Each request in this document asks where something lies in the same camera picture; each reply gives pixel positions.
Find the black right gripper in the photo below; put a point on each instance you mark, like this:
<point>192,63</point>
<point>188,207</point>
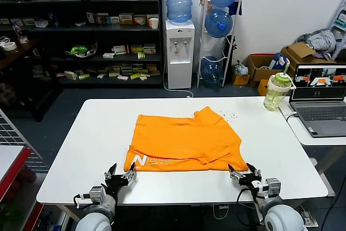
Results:
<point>251,185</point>

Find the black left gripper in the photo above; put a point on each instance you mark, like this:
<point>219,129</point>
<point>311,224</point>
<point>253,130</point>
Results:
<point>116,183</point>

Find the orange t-shirt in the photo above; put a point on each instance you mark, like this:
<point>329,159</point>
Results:
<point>183,139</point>

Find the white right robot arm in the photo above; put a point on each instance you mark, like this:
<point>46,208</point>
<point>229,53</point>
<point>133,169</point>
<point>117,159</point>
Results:
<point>283,218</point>

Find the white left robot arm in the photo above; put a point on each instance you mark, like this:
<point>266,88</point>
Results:
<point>94,220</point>

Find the grey pile of clothes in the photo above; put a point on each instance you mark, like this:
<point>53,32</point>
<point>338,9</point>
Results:
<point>321,39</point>

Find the white side table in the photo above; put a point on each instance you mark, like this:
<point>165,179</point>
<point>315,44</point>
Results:
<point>300,133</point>

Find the white power strip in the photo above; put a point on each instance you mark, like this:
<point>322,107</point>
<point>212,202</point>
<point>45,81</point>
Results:
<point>311,218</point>

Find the small orange cardboard box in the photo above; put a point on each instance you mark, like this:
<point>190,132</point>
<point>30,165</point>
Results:
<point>240,79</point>
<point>263,87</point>

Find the green lidded drinking bottle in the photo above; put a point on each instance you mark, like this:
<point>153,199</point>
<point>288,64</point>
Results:
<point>275,90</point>

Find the grey laptop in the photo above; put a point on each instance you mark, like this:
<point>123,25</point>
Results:
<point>319,112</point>

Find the open cardboard box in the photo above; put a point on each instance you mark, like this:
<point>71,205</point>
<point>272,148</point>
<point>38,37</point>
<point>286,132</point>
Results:
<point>255,71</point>

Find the grey plastic bag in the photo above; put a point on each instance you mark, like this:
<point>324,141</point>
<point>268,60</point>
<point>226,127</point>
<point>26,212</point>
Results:
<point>240,69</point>

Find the red and white cart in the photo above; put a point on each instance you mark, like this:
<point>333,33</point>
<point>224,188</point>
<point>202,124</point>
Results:
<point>13,171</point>

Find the blue and white package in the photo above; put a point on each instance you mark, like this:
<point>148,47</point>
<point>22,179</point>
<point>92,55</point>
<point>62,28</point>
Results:
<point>278,61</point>

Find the white bowl with green toy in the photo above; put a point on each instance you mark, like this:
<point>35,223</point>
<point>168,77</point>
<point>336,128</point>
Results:
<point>80,50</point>

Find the cardboard box with flap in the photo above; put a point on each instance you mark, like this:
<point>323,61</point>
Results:
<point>299,52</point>

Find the white water dispenser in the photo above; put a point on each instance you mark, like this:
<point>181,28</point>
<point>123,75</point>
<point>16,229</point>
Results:
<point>179,52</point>

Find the white metal jug rack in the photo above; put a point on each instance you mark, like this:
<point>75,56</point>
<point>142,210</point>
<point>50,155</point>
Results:
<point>235,25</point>

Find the black shelving unit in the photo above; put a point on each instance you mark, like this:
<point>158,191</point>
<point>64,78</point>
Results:
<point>81,27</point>

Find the dark wooden desk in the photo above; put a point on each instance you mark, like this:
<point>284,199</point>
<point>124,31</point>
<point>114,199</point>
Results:
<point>27,52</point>

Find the white paper cup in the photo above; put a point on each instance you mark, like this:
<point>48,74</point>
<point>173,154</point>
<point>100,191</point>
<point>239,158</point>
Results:
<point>154,23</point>

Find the dark blue bottle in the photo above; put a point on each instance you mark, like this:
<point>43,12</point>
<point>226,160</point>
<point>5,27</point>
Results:
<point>53,19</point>

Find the white tape roll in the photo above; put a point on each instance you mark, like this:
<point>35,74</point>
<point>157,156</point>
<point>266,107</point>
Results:
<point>9,46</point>

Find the clear plastic bottle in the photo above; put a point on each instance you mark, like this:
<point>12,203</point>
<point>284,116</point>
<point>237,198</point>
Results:
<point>19,31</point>

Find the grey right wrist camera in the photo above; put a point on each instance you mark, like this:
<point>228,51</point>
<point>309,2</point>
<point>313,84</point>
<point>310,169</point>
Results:
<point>273,186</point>

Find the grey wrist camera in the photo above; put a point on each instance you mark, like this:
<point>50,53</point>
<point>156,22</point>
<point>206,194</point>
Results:
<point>273,186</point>
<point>96,193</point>

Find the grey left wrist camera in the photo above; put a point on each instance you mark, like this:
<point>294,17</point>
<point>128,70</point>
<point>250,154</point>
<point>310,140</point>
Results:
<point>96,193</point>

